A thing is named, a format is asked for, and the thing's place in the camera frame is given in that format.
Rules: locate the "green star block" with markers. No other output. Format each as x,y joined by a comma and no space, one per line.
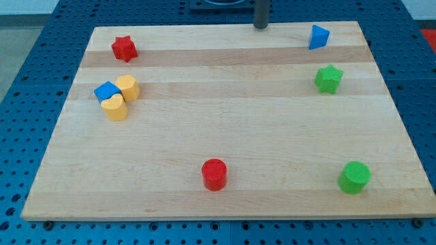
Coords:
328,79

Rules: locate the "red star block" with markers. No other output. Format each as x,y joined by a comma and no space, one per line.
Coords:
124,49

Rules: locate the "blue triangle block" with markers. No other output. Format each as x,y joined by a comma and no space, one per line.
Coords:
319,37

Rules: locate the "red cylinder block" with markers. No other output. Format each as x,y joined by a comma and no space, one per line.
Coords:
214,174

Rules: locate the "light wooden board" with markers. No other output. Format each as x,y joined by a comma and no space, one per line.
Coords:
244,96

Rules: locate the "yellow hexagon block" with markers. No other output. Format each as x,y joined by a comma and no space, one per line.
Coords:
129,87

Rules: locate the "yellow heart block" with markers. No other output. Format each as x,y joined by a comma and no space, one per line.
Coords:
115,108

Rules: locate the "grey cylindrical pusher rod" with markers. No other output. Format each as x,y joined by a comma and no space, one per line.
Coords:
261,14

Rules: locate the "blue cube block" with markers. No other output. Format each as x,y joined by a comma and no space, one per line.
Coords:
105,91

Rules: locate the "green cylinder block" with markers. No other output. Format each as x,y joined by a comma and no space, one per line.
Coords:
354,177

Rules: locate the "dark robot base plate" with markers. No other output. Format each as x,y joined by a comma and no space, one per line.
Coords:
200,5

